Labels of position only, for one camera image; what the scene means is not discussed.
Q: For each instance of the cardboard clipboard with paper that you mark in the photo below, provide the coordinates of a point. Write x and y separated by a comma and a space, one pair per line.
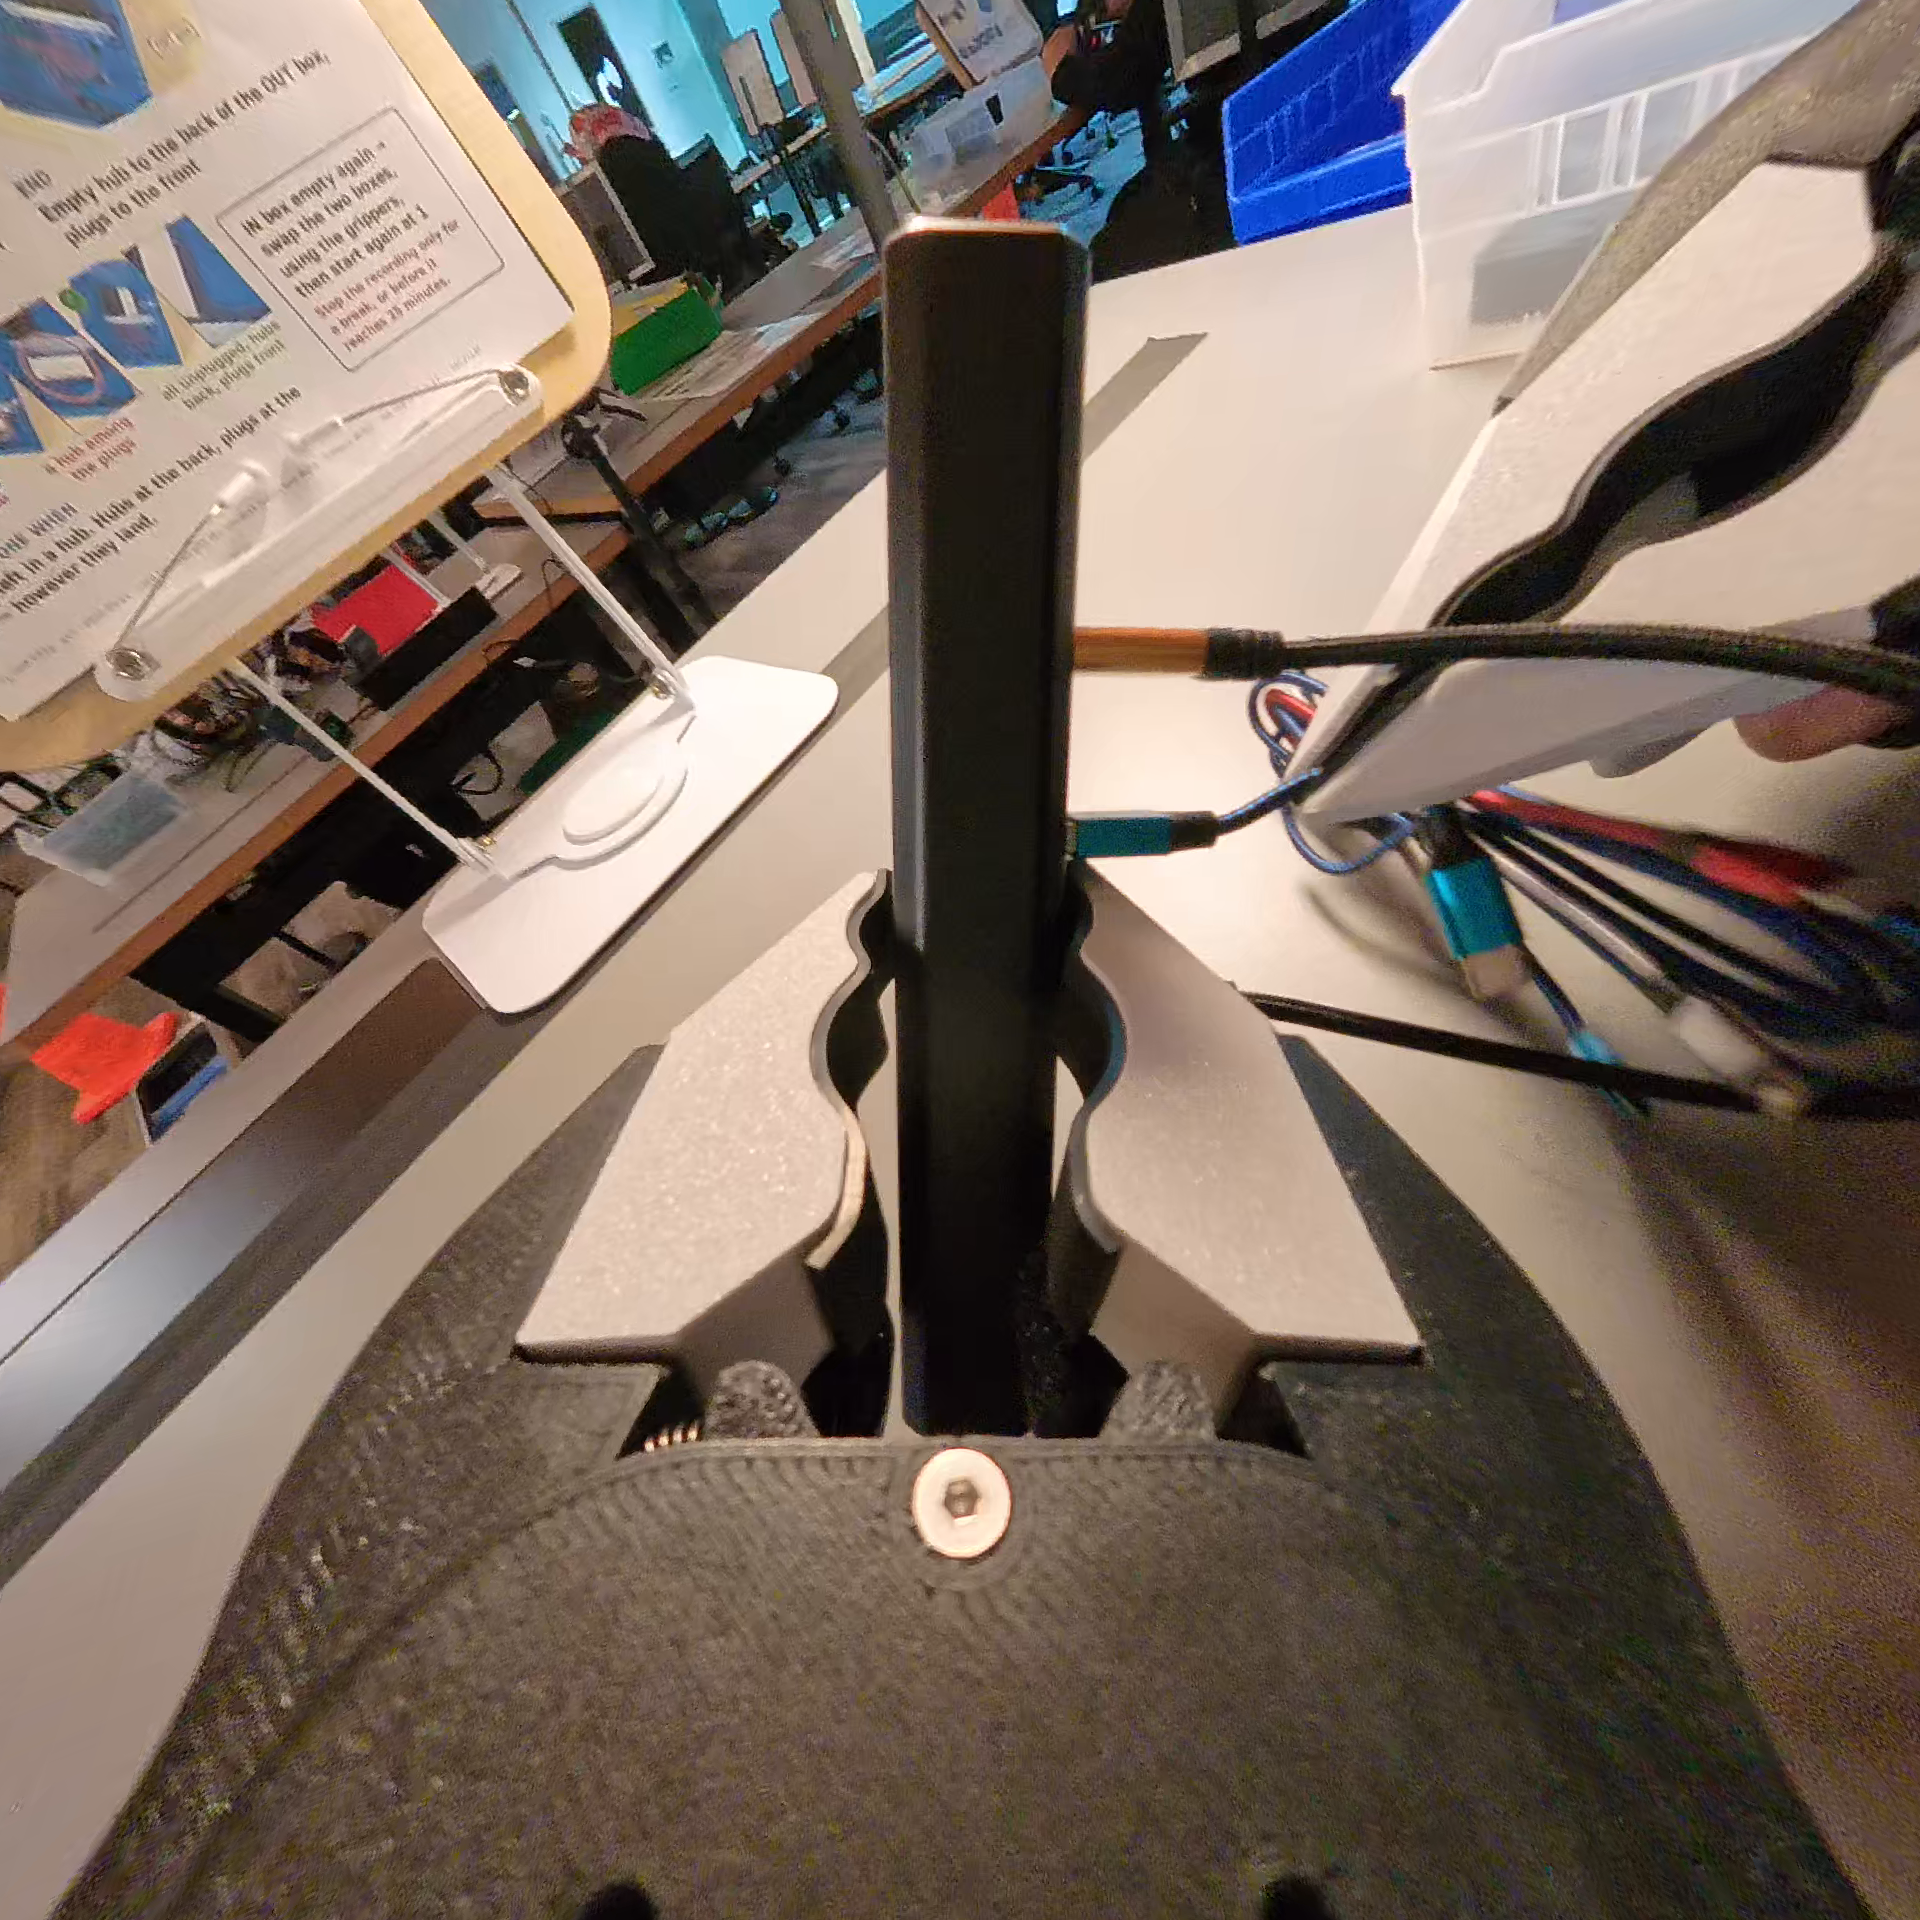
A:
224, 300

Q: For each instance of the blue plastic bin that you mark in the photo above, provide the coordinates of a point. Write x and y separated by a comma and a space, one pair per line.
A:
1306, 135

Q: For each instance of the orange traffic cone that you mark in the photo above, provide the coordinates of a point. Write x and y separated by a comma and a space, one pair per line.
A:
98, 1050

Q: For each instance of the white poster board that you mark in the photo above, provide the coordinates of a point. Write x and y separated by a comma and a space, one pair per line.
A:
973, 38

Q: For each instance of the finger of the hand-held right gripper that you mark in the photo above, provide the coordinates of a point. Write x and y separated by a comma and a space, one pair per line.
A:
1499, 735
1650, 346

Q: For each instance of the grey metal pole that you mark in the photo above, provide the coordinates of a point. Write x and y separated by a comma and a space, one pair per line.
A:
840, 119

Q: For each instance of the clear plastic bin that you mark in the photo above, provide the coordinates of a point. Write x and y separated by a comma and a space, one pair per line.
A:
1499, 182

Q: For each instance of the green bin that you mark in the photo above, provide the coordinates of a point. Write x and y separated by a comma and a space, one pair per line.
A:
660, 340

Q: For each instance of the red flat box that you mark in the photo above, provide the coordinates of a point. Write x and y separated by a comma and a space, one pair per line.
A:
376, 609

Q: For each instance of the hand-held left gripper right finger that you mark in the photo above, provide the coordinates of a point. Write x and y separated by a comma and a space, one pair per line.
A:
1244, 1202

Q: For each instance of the slim black USB hub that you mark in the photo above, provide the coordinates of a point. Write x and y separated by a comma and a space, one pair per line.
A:
973, 599

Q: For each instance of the person's right hand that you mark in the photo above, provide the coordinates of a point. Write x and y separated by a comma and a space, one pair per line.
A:
1829, 729

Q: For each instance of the long wooden workbench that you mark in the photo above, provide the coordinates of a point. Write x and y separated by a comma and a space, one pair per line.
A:
779, 330

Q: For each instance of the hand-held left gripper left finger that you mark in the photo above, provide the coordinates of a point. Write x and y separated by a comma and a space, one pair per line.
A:
690, 1186

